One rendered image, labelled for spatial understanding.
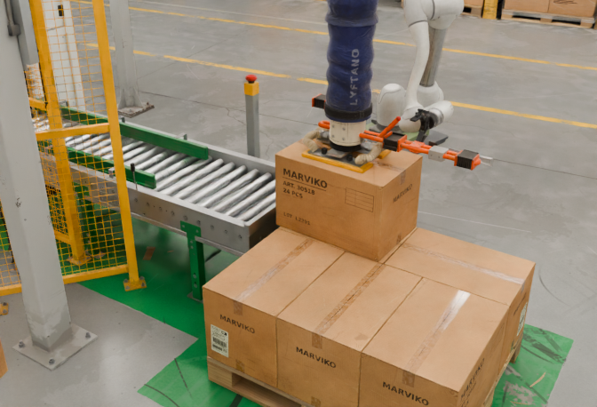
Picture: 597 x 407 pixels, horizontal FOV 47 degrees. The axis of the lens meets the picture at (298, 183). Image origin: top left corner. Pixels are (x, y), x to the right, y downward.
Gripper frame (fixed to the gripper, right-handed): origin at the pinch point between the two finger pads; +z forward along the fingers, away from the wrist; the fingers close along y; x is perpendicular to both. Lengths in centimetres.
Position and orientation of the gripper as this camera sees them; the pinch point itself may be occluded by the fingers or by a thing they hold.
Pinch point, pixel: (412, 133)
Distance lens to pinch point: 329.1
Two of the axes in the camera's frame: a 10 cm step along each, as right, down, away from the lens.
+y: 0.0, 8.9, 4.5
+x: -8.3, -2.5, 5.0
